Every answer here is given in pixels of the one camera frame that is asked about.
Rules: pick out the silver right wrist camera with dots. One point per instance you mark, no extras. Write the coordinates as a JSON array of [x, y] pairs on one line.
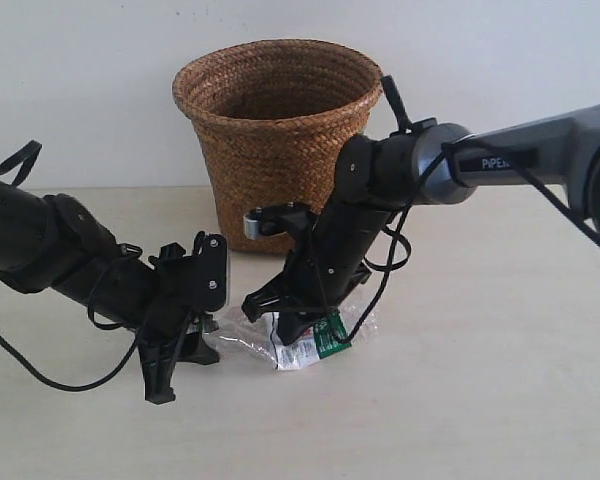
[[290, 217]]

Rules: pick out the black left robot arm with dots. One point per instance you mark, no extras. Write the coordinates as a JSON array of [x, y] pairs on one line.
[[54, 242]]

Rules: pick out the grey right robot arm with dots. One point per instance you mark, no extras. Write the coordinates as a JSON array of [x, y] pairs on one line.
[[377, 182]]

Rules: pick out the clear plastic water bottle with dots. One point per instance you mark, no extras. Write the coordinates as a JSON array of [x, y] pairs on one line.
[[233, 336]]

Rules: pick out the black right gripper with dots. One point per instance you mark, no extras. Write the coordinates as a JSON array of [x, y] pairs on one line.
[[323, 266]]

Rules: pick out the brown woven basket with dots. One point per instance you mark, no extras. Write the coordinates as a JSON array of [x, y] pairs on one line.
[[270, 117]]

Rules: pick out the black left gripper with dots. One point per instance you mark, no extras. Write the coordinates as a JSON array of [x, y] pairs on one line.
[[171, 332]]

